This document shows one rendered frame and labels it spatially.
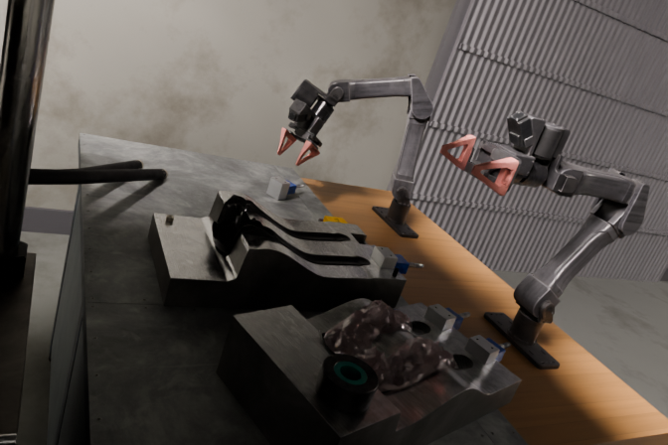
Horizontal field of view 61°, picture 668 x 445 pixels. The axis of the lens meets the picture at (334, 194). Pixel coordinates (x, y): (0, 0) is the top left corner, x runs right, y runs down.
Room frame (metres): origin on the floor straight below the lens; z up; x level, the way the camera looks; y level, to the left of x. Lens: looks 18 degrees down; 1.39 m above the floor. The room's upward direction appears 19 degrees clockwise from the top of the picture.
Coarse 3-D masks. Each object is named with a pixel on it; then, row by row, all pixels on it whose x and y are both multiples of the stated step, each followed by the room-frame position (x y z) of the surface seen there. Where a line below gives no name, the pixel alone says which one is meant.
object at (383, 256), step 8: (376, 248) 1.17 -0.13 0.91; (384, 248) 1.18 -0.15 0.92; (376, 256) 1.16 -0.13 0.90; (384, 256) 1.14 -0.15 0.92; (392, 256) 1.15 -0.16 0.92; (400, 256) 1.20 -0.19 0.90; (384, 264) 1.14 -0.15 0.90; (392, 264) 1.15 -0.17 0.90; (400, 264) 1.16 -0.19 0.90; (408, 264) 1.17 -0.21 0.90; (416, 264) 1.21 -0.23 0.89
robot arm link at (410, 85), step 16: (336, 80) 1.68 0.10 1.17; (352, 80) 1.67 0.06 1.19; (368, 80) 1.67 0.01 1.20; (384, 80) 1.67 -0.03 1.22; (400, 80) 1.67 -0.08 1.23; (416, 80) 1.66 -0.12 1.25; (352, 96) 1.65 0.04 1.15; (368, 96) 1.67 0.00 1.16; (384, 96) 1.68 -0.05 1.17; (416, 96) 1.66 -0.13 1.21; (416, 112) 1.66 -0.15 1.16
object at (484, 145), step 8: (480, 144) 1.08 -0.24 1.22; (488, 144) 1.07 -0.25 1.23; (480, 152) 1.08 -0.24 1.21; (488, 152) 1.07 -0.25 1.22; (480, 160) 1.08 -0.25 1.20; (488, 160) 1.04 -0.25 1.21; (520, 160) 1.00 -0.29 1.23; (496, 168) 1.03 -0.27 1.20; (488, 176) 1.04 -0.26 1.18; (496, 176) 1.03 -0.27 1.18; (520, 176) 1.04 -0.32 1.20
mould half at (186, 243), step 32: (224, 192) 1.15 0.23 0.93; (160, 224) 1.05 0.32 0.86; (192, 224) 1.10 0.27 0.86; (288, 224) 1.21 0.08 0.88; (320, 224) 1.27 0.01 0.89; (352, 224) 1.33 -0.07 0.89; (160, 256) 0.96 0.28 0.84; (192, 256) 0.97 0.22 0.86; (224, 256) 1.00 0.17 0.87; (256, 256) 0.94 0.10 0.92; (288, 256) 0.97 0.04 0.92; (160, 288) 0.91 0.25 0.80; (192, 288) 0.89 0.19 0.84; (224, 288) 0.92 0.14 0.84; (256, 288) 0.95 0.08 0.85; (288, 288) 0.98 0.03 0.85; (320, 288) 1.02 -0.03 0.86; (352, 288) 1.05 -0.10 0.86; (384, 288) 1.09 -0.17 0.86
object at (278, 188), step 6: (270, 180) 1.59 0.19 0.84; (276, 180) 1.58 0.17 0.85; (282, 180) 1.60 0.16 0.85; (270, 186) 1.58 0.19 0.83; (276, 186) 1.57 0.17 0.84; (282, 186) 1.57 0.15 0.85; (288, 186) 1.59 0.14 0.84; (294, 186) 1.62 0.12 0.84; (300, 186) 1.67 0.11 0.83; (270, 192) 1.58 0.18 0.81; (276, 192) 1.57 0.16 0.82; (282, 192) 1.57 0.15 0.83; (288, 192) 1.60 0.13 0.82; (294, 192) 1.63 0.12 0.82; (276, 198) 1.57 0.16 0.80; (282, 198) 1.58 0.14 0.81
